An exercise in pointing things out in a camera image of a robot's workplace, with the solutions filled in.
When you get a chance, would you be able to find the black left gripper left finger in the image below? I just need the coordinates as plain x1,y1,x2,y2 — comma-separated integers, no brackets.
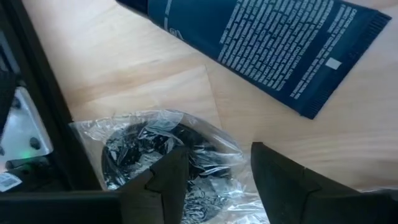
119,145,191,224

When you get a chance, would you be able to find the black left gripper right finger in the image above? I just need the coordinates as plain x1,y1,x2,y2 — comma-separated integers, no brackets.
250,141,398,224

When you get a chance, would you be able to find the black puck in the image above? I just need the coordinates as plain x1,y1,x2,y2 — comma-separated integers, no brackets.
68,108,271,224

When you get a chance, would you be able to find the navy blue toiletry tube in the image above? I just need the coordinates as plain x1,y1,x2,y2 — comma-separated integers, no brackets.
115,0,392,120

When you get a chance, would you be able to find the black aluminium table frame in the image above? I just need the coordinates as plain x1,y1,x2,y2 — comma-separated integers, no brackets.
0,0,105,192

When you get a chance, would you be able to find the silver metal mounting bracket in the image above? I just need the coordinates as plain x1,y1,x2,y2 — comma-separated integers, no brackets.
0,86,54,171

